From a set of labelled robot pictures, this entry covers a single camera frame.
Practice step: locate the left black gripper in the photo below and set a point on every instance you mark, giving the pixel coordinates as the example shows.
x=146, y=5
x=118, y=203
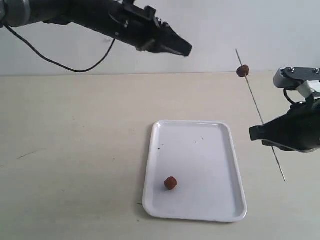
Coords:
x=127, y=23

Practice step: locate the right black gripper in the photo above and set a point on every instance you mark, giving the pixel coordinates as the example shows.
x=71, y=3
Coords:
x=298, y=130

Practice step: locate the dark red cherry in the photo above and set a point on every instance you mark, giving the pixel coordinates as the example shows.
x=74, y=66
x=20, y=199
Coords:
x=243, y=71

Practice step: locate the thin metal skewer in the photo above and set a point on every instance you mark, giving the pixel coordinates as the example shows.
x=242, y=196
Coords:
x=260, y=116

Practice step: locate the brown meat chunk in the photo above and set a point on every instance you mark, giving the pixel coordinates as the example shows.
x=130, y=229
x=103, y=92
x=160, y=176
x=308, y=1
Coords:
x=170, y=183

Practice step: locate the white rectangular plastic tray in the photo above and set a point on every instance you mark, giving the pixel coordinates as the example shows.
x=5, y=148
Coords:
x=201, y=156

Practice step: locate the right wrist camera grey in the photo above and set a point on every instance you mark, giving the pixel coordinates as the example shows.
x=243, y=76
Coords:
x=305, y=80

